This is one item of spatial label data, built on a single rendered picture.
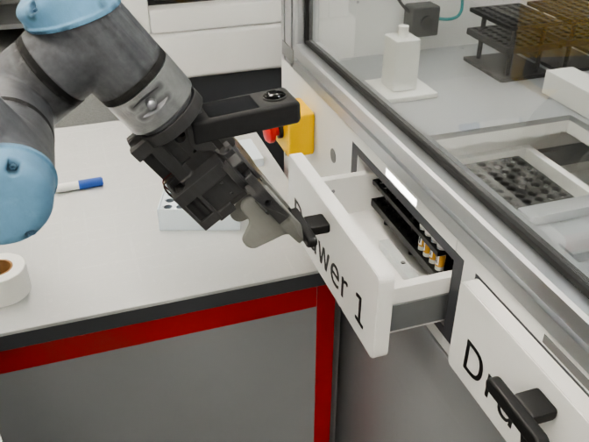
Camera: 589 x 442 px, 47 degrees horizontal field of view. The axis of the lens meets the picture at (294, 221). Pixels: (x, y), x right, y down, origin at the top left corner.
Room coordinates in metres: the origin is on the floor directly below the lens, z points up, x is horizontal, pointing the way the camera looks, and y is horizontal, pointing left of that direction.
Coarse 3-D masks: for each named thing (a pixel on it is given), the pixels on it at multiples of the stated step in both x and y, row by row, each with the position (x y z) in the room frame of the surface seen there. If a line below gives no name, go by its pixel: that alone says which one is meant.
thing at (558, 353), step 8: (544, 336) 0.43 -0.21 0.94; (544, 344) 0.43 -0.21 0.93; (552, 344) 0.42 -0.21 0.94; (552, 352) 0.42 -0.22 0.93; (560, 352) 0.41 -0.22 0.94; (560, 360) 0.41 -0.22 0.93; (568, 360) 0.40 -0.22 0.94; (568, 368) 0.40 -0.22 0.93; (576, 368) 0.39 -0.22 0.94; (576, 376) 0.39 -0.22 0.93; (584, 376) 0.38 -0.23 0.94; (584, 384) 0.38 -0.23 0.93
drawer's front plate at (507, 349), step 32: (480, 288) 0.51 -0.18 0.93; (480, 320) 0.49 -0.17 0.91; (512, 320) 0.46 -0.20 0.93; (480, 352) 0.48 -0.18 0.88; (512, 352) 0.44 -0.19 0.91; (544, 352) 0.42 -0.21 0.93; (480, 384) 0.47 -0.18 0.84; (512, 384) 0.43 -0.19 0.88; (544, 384) 0.40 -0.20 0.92; (576, 384) 0.39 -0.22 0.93; (576, 416) 0.36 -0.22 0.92
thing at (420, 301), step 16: (336, 176) 0.80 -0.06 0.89; (352, 176) 0.80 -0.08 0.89; (368, 176) 0.81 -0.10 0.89; (336, 192) 0.79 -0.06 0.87; (352, 192) 0.80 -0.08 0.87; (368, 192) 0.81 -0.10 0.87; (352, 208) 0.80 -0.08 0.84; (368, 208) 0.81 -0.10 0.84; (368, 224) 0.77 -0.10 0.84; (400, 240) 0.73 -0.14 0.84; (384, 256) 0.69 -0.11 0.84; (416, 272) 0.66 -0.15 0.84; (448, 272) 0.58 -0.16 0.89; (400, 288) 0.56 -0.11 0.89; (416, 288) 0.56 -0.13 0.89; (432, 288) 0.57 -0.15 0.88; (448, 288) 0.57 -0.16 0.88; (400, 304) 0.55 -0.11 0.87; (416, 304) 0.56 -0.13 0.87; (432, 304) 0.57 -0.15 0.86; (400, 320) 0.55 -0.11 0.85; (416, 320) 0.56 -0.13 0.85; (432, 320) 0.57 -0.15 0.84
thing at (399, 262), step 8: (384, 240) 0.71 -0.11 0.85; (384, 248) 0.70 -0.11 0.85; (392, 248) 0.69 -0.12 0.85; (392, 256) 0.68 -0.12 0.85; (400, 256) 0.68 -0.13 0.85; (392, 264) 0.67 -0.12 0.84; (400, 264) 0.66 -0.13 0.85; (408, 264) 0.66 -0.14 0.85; (400, 272) 0.65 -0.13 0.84; (408, 272) 0.64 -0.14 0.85
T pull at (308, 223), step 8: (296, 208) 0.69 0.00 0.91; (296, 216) 0.67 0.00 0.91; (312, 216) 0.67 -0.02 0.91; (320, 216) 0.67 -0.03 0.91; (304, 224) 0.65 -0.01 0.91; (312, 224) 0.65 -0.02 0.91; (320, 224) 0.65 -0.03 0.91; (328, 224) 0.65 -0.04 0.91; (304, 232) 0.63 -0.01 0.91; (312, 232) 0.63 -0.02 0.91; (320, 232) 0.65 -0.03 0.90; (304, 240) 0.63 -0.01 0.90; (312, 240) 0.62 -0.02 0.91
